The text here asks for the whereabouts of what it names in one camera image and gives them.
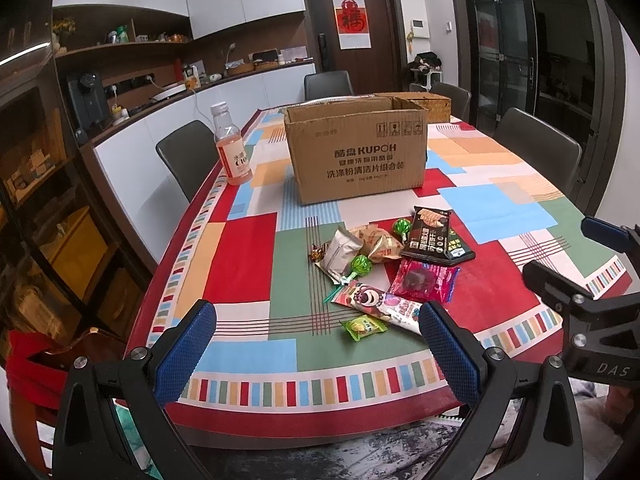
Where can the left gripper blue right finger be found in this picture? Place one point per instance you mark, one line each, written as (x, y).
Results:
(453, 350)

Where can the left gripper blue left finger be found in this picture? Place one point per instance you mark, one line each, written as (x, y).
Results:
(178, 351)

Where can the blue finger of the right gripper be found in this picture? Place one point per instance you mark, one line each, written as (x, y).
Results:
(617, 238)
(558, 293)

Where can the pink bear snack bar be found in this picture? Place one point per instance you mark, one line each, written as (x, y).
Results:
(378, 303)

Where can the pink red jelly packet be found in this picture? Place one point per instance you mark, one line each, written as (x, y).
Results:
(421, 282)

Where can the small green candy packet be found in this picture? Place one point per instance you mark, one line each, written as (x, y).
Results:
(363, 326)

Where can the black cracker packet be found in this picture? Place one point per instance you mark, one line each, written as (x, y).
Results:
(428, 237)

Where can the green lollipop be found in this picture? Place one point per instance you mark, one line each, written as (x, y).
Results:
(402, 228)
(359, 266)

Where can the gold fortune biscuit packet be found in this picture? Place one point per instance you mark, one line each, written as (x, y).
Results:
(378, 245)

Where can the white silver snack pouch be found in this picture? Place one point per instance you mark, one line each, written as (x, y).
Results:
(339, 253)

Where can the foil candy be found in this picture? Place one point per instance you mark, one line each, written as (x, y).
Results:
(317, 253)

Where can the dark chair right near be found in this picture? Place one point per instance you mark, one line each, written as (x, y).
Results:
(552, 153)

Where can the dark chair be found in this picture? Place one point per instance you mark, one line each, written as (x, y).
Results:
(459, 97)
(552, 153)
(190, 154)

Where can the red cloth on chair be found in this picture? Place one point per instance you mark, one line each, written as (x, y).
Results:
(37, 366)

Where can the colourful patchwork tablecloth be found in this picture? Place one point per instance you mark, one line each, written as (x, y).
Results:
(317, 305)

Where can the dark chair left side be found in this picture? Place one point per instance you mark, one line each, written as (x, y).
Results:
(190, 154)

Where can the dark chair right far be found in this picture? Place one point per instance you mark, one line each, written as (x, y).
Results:
(459, 97)

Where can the woven wicker basket box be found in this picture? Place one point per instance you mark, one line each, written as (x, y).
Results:
(438, 108)

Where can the brown cardboard box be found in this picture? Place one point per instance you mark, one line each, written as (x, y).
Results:
(357, 146)

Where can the black coffee machine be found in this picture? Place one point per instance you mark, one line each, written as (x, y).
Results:
(89, 101)

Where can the dark wooden door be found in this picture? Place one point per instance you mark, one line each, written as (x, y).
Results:
(378, 69)

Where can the dark chair far end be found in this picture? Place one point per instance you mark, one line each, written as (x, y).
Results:
(327, 85)

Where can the red fu door poster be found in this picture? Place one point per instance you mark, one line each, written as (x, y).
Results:
(352, 24)

